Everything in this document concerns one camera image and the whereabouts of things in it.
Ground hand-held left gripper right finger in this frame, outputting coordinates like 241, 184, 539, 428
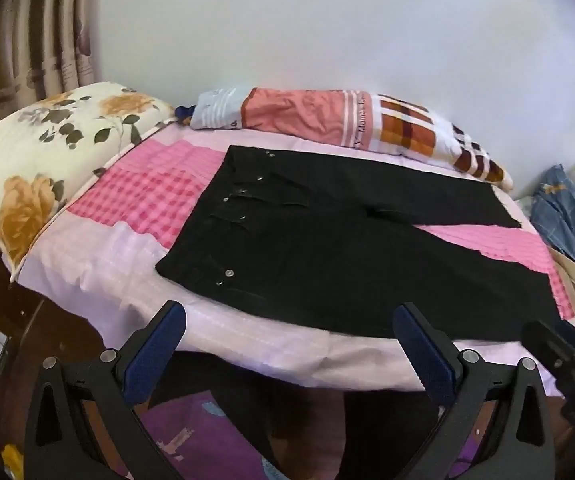
391, 301, 556, 480

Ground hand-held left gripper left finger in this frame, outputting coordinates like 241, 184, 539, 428
24, 300, 188, 480

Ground black pants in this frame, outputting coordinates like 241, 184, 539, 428
155, 145, 561, 341

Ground purple floor mat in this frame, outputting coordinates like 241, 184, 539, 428
132, 390, 268, 480

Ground blue patterned cloth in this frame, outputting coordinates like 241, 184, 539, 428
530, 164, 575, 276

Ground pink checked bed sheet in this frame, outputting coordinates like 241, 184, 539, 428
2, 122, 575, 393

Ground small yellow object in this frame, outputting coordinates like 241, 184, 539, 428
0, 445, 26, 480

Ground floral pillow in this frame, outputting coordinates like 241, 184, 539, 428
0, 81, 178, 283

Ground orange plaid bolster pillow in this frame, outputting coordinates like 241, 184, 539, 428
189, 86, 514, 192

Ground beige patterned curtain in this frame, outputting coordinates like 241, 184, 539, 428
0, 0, 101, 133

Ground wooden bed frame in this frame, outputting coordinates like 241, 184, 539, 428
0, 195, 113, 396

